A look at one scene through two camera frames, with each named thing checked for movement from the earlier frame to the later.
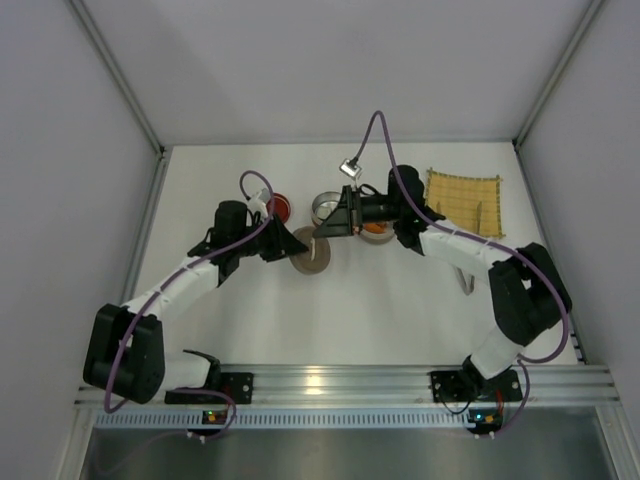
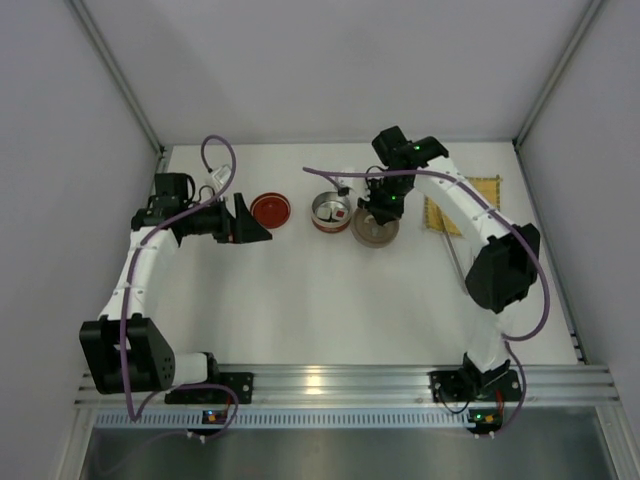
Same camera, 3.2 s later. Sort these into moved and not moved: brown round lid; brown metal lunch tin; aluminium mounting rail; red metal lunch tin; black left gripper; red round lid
Moved: black left gripper; brown round lid
Not moved: brown metal lunch tin; red round lid; red metal lunch tin; aluminium mounting rail
